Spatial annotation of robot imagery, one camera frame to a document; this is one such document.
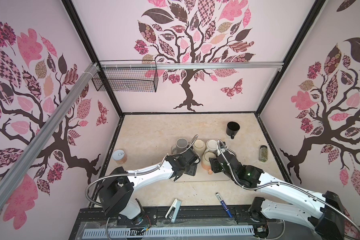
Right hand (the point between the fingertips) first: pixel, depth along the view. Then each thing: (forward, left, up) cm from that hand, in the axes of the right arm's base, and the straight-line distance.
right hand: (212, 156), depth 79 cm
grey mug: (+10, +17, -4) cm, 20 cm away
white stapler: (-24, +21, -13) cm, 34 cm away
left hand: (-3, +12, -9) cm, 15 cm away
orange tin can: (+6, +55, -10) cm, 57 cm away
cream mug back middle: (+10, +6, -6) cm, 13 cm away
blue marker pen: (-21, -5, -14) cm, 25 cm away
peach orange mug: (0, +3, -7) cm, 8 cm away
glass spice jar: (+8, -36, -12) cm, 39 cm away
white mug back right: (+9, -1, -4) cm, 10 cm away
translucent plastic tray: (-3, +4, -18) cm, 19 cm away
